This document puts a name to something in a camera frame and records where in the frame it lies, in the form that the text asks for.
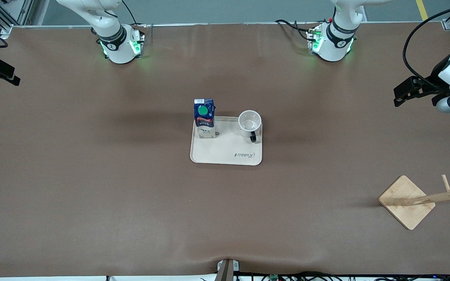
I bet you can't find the blue milk carton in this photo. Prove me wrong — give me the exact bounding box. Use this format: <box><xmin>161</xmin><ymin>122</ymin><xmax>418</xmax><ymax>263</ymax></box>
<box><xmin>193</xmin><ymin>98</ymin><xmax>215</xmax><ymax>139</ymax></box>

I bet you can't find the metal camera post bracket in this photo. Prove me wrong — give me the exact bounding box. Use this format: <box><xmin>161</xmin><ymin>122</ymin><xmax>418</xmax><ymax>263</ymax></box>
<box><xmin>216</xmin><ymin>258</ymin><xmax>240</xmax><ymax>281</ymax></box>

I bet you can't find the cream rabbit print tray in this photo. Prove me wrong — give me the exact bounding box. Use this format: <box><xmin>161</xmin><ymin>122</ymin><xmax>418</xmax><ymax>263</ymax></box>
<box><xmin>190</xmin><ymin>116</ymin><xmax>263</xmax><ymax>166</ymax></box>

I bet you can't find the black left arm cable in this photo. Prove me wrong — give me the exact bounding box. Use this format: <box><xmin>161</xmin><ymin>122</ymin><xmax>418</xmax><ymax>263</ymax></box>
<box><xmin>403</xmin><ymin>2</ymin><xmax>450</xmax><ymax>91</ymax></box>

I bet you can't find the black base power cable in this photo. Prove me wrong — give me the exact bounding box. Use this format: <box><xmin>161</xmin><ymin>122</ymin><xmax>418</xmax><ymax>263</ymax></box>
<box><xmin>121</xmin><ymin>0</ymin><xmax>139</xmax><ymax>27</ymax></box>
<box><xmin>275</xmin><ymin>19</ymin><xmax>312</xmax><ymax>42</ymax></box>

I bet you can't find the wooden cup rack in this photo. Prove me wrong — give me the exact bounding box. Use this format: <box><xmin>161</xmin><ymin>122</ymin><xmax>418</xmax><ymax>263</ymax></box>
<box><xmin>379</xmin><ymin>174</ymin><xmax>450</xmax><ymax>231</ymax></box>

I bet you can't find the aluminium frame structure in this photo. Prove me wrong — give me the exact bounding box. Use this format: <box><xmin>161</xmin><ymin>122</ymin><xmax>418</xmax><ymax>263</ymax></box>
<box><xmin>0</xmin><ymin>0</ymin><xmax>35</xmax><ymax>39</ymax></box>

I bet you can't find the white smiley face mug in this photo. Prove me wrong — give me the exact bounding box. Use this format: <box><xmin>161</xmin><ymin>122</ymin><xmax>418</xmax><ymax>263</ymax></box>
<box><xmin>238</xmin><ymin>110</ymin><xmax>263</xmax><ymax>143</ymax></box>

